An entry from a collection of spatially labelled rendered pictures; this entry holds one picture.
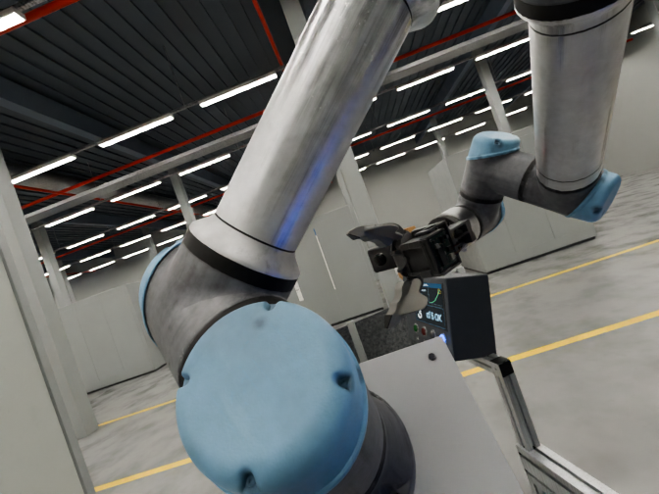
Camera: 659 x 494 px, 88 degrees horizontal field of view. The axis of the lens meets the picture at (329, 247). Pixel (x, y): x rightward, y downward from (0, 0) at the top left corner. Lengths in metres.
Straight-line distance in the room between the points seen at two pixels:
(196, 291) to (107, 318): 9.78
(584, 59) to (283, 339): 0.35
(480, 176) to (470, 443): 0.41
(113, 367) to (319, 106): 10.10
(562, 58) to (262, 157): 0.28
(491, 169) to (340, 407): 0.50
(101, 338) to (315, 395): 10.09
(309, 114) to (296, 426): 0.23
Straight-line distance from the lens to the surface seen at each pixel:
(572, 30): 0.39
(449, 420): 0.43
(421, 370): 0.45
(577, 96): 0.44
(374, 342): 2.09
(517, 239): 6.89
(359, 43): 0.32
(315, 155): 0.30
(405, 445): 0.39
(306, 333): 0.23
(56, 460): 1.92
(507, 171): 0.62
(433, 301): 0.88
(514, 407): 0.89
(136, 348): 9.81
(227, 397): 0.24
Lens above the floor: 1.41
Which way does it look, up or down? level
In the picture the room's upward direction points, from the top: 20 degrees counter-clockwise
